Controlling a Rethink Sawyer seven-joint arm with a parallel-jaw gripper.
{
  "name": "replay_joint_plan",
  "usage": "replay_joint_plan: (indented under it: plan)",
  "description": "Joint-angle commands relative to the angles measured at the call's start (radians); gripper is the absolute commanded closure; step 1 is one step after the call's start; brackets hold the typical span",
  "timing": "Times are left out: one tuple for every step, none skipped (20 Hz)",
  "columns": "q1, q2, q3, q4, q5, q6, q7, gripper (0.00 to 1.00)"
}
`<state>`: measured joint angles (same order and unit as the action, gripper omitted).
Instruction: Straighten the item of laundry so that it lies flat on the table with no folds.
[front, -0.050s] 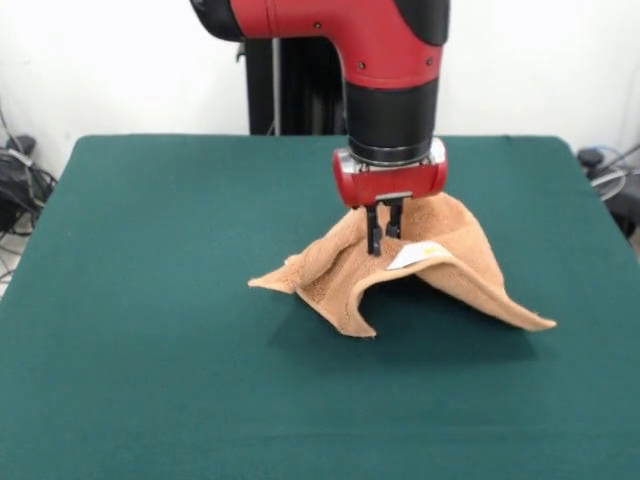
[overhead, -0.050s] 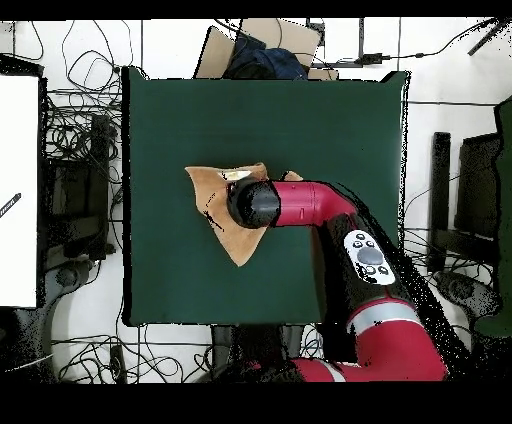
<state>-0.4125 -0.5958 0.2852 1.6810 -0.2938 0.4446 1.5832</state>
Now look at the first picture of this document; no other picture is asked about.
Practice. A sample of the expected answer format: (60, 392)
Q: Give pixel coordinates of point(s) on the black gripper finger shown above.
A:
(374, 232)
(396, 220)

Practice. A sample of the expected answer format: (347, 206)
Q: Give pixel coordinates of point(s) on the dark green table cloth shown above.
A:
(200, 375)

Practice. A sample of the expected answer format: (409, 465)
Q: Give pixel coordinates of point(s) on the orange terry towel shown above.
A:
(450, 240)

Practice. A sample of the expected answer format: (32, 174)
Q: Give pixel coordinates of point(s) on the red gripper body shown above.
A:
(390, 182)

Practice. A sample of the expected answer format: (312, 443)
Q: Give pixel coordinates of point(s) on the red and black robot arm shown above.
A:
(380, 50)

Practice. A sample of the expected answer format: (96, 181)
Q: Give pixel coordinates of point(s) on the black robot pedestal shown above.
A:
(300, 90)

